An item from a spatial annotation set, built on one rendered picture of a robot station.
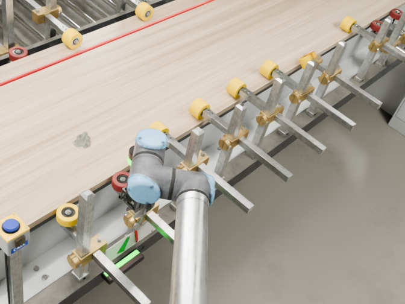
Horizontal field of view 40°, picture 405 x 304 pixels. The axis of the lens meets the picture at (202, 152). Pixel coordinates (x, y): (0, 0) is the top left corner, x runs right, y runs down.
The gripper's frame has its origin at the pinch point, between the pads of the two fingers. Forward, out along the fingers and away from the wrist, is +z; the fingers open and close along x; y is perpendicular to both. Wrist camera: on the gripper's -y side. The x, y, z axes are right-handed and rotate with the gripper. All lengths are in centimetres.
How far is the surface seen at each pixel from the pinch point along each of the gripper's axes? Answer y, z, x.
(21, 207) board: 23.5, 11.8, -32.1
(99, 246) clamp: 11.1, 16.4, -5.9
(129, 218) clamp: -4.2, 14.5, -7.5
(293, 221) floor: -131, 100, 12
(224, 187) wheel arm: -35.8, 5.2, 8.4
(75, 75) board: -35, 11, -78
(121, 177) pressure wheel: -12.5, 11.1, -22.0
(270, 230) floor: -114, 100, 7
